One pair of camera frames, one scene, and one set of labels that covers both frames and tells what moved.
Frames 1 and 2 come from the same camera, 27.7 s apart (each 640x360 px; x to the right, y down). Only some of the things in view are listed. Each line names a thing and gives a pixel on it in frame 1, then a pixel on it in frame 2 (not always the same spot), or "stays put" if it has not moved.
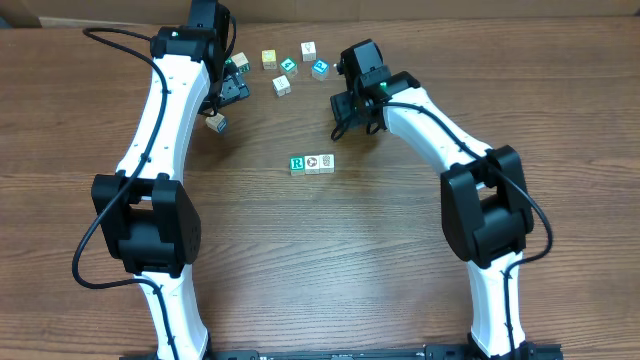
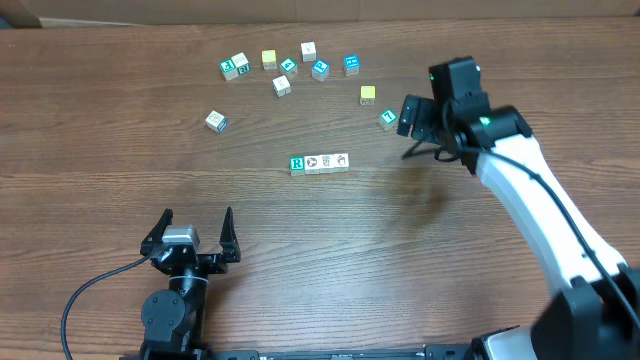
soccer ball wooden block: (312, 165) stays put
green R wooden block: (297, 165) stays put
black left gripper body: (228, 88) -> (209, 262)
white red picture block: (327, 163) stays put
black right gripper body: (349, 111) -> (429, 122)
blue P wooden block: (320, 70) stays put
